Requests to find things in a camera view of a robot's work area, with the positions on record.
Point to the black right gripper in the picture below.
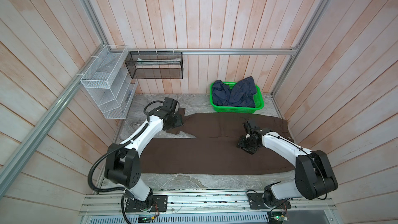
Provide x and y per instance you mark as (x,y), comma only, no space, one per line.
(249,150)

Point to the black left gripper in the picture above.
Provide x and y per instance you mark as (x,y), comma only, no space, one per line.
(179,122)

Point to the brown trousers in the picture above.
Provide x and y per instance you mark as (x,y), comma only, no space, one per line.
(207,144)

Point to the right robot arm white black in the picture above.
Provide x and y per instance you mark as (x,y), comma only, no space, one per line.
(314,176)

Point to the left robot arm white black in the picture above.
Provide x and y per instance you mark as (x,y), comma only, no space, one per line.
(123,166)

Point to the navy blue trousers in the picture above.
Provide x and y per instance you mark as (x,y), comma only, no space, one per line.
(241,95)

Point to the green plastic basket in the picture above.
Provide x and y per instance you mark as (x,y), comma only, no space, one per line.
(258,100)

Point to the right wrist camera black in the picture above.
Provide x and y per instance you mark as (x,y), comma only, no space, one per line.
(251,127)

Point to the black mesh wall basket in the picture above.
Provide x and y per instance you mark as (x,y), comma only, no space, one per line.
(154,65)

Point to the white wire mesh shelf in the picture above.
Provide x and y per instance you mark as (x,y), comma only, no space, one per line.
(108,81)

